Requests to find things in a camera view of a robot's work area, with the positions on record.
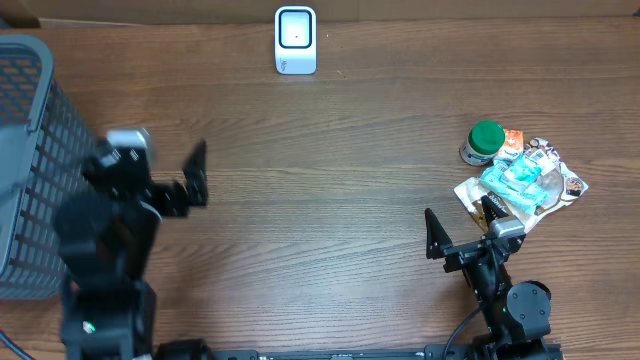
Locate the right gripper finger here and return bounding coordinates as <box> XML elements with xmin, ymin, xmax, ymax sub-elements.
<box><xmin>480</xmin><ymin>194</ymin><xmax>510</xmax><ymax>226</ymax></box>
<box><xmin>424</xmin><ymin>208</ymin><xmax>452</xmax><ymax>250</ymax></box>

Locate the teal wipes pack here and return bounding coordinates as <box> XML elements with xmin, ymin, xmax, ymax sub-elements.
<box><xmin>480</xmin><ymin>161</ymin><xmax>548</xmax><ymax>215</ymax></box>

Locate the blue white package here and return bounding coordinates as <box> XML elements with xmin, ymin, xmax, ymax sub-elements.
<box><xmin>501</xmin><ymin>155</ymin><xmax>542</xmax><ymax>187</ymax></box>

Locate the green lid jar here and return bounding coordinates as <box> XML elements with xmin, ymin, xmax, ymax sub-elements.
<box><xmin>459</xmin><ymin>120</ymin><xmax>506</xmax><ymax>166</ymax></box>

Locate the orange tissue pack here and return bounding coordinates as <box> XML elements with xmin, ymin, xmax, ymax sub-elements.
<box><xmin>494</xmin><ymin>129</ymin><xmax>524</xmax><ymax>162</ymax></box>

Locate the beige paper pouch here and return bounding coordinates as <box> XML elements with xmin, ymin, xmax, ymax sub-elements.
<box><xmin>454</xmin><ymin>138</ymin><xmax>588</xmax><ymax>231</ymax></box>

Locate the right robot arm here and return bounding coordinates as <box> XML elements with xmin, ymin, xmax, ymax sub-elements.
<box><xmin>424</xmin><ymin>196</ymin><xmax>563</xmax><ymax>360</ymax></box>

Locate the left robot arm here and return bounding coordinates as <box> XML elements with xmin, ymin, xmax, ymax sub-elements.
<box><xmin>54</xmin><ymin>140</ymin><xmax>208</xmax><ymax>359</ymax></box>

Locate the white barcode scanner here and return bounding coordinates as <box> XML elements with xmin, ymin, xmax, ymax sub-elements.
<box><xmin>274</xmin><ymin>5</ymin><xmax>317</xmax><ymax>75</ymax></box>

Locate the grey plastic mesh basket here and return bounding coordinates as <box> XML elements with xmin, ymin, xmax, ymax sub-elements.
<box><xmin>1</xmin><ymin>34</ymin><xmax>96</xmax><ymax>300</ymax></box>

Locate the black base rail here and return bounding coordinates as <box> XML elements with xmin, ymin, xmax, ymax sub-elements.
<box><xmin>154</xmin><ymin>339</ymin><xmax>565</xmax><ymax>360</ymax></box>

